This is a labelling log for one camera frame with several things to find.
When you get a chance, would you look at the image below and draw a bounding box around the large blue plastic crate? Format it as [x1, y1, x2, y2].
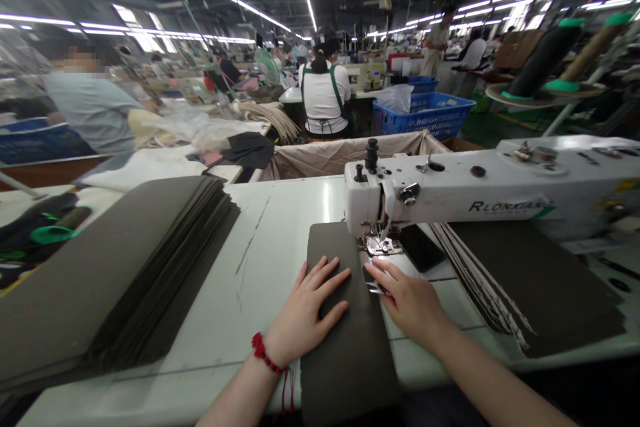
[371, 91, 477, 141]

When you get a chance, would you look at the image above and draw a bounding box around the clear plastic bag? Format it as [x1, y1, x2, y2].
[374, 83, 415, 115]

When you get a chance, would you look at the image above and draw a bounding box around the black thread cone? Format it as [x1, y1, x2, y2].
[501, 17, 587, 100]

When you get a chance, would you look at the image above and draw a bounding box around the black cloth pile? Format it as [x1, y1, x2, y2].
[219, 131, 277, 169]

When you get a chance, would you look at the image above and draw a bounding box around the cream sewing machine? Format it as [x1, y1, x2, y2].
[357, 58, 387, 91]

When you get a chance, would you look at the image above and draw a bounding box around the crumpled clear plastic sheet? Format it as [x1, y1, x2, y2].
[149, 105, 242, 153]

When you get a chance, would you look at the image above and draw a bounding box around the round thread stand tray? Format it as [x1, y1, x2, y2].
[484, 80, 610, 109]

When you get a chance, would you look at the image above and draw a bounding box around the large stack of olive panels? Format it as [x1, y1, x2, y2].
[0, 174, 242, 394]

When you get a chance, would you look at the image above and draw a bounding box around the green desk fan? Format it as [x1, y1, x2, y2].
[254, 46, 282, 86]

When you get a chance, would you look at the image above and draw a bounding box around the white cloth pile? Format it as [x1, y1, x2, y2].
[79, 146, 213, 193]

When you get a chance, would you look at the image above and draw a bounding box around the person's left hand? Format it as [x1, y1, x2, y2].
[263, 256, 353, 368]

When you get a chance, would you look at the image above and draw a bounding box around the dark olive fabric strip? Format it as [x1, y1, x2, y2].
[299, 222, 403, 427]

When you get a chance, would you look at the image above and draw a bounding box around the tan thread cone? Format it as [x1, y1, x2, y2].
[543, 11, 637, 93]

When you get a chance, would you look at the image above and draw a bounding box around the person's right hand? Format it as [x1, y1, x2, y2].
[364, 258, 449, 344]

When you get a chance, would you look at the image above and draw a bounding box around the cloth-lined cardboard box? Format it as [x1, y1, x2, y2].
[271, 128, 453, 183]

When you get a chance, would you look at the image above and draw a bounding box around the dark blue plastic crate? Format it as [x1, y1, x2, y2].
[0, 118, 97, 166]

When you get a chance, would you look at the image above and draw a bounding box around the fanned stack of white-edged panels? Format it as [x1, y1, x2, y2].
[429, 220, 629, 360]

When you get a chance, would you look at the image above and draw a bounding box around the small blue plastic crate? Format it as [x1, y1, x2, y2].
[407, 75, 441, 94]

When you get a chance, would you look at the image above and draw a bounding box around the pile of beige strips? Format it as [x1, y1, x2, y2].
[233, 101, 302, 145]

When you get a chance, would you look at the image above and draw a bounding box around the white industrial sewing machine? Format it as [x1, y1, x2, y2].
[343, 135, 640, 269]

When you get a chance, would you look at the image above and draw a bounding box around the black flat phone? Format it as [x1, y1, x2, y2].
[399, 224, 447, 274]

